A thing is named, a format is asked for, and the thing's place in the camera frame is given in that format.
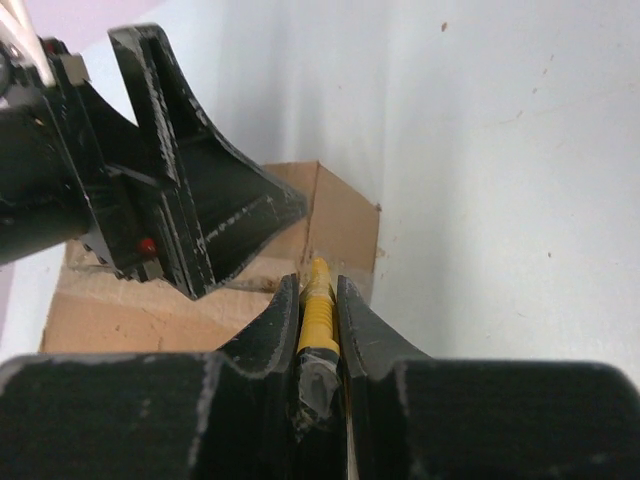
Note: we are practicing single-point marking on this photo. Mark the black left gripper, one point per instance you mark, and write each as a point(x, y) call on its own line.
point(206, 209)

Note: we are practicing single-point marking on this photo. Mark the yellow utility knife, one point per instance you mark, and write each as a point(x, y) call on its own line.
point(316, 405)

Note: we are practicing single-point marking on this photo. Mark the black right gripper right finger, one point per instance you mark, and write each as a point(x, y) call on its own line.
point(417, 417)

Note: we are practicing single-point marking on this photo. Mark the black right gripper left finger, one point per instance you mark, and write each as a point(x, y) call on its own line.
point(220, 414)

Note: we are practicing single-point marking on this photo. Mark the brown cardboard express box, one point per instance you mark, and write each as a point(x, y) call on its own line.
point(93, 311)

